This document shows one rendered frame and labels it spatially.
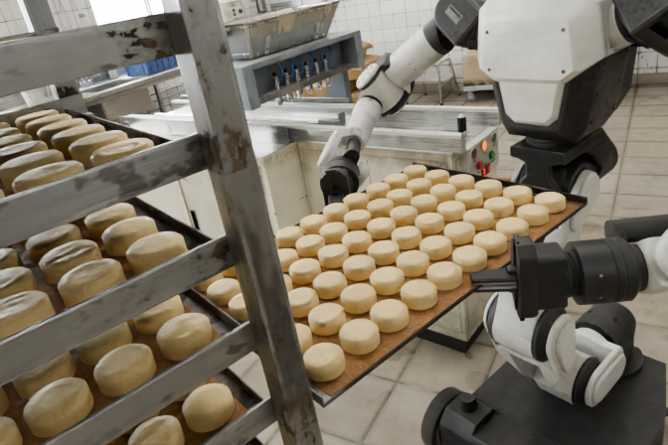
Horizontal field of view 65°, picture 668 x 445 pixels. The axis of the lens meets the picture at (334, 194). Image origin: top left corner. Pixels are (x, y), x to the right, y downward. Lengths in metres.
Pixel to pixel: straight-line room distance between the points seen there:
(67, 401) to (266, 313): 0.17
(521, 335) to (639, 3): 0.73
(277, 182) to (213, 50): 1.70
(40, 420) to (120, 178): 0.21
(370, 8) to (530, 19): 5.25
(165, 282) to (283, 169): 1.68
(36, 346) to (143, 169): 0.14
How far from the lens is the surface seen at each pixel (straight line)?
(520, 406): 1.77
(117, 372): 0.51
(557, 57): 1.11
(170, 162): 0.42
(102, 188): 0.40
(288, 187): 2.13
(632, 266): 0.79
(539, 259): 0.76
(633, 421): 1.78
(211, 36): 0.39
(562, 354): 1.36
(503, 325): 1.36
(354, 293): 0.75
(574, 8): 1.10
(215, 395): 0.58
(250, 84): 1.96
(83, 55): 0.39
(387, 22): 6.26
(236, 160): 0.41
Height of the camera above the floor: 1.43
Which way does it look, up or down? 23 degrees down
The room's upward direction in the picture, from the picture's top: 10 degrees counter-clockwise
